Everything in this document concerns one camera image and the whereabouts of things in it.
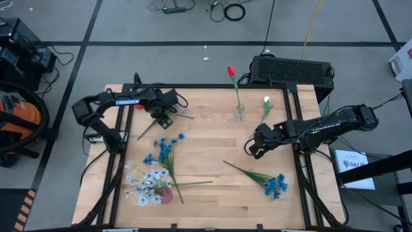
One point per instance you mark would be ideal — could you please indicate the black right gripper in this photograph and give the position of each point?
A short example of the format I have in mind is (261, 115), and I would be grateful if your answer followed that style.
(275, 137)

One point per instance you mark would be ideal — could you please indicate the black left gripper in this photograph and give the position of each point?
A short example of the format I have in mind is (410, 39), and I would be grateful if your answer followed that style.
(157, 104)

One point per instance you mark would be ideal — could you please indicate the white artificial blossom bunch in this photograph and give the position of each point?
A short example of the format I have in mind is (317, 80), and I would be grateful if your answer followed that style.
(146, 131)
(149, 176)

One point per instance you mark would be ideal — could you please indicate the blue artificial flower bunch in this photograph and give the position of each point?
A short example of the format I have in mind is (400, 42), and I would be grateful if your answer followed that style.
(165, 149)
(273, 186)

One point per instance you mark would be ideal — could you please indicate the white artificial tulip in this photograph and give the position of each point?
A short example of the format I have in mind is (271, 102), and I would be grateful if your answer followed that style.
(266, 100)

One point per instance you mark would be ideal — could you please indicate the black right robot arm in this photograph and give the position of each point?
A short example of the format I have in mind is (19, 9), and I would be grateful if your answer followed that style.
(322, 127)

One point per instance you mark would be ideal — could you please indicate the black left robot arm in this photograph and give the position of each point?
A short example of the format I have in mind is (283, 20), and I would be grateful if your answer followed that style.
(125, 100)

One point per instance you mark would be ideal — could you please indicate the clear glass vase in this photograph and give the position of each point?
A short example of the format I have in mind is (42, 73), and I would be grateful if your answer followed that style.
(239, 116)

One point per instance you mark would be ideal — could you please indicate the small pink round vase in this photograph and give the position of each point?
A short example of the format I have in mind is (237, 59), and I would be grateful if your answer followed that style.
(167, 197)

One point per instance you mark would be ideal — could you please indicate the black mesh computer case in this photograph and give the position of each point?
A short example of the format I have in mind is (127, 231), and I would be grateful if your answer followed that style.
(289, 71)

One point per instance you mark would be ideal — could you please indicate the white labelled device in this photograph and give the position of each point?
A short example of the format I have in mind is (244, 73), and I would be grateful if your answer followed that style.
(95, 138)

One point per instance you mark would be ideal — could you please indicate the white printed sheet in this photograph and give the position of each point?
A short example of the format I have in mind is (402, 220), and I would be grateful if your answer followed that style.
(354, 174)

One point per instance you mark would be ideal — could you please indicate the black power strip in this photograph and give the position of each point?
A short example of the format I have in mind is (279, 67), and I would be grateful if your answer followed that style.
(174, 10)

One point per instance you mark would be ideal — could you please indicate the black metal stand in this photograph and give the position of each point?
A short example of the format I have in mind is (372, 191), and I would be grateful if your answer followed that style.
(370, 169)

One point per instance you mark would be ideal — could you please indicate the orange black vacuum cleaner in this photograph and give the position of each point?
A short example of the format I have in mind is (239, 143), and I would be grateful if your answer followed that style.
(46, 116)

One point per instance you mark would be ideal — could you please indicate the black equipment case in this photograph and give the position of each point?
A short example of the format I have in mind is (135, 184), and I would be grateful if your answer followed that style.
(19, 48)

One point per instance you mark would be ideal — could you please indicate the white box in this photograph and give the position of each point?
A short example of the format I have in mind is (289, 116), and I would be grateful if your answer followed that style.
(404, 64)

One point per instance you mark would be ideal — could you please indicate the hazard striped floor mat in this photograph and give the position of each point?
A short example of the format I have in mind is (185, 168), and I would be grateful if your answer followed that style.
(9, 209)

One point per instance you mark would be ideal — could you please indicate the black aluminium table frame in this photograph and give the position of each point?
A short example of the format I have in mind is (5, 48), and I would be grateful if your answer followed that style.
(193, 86)

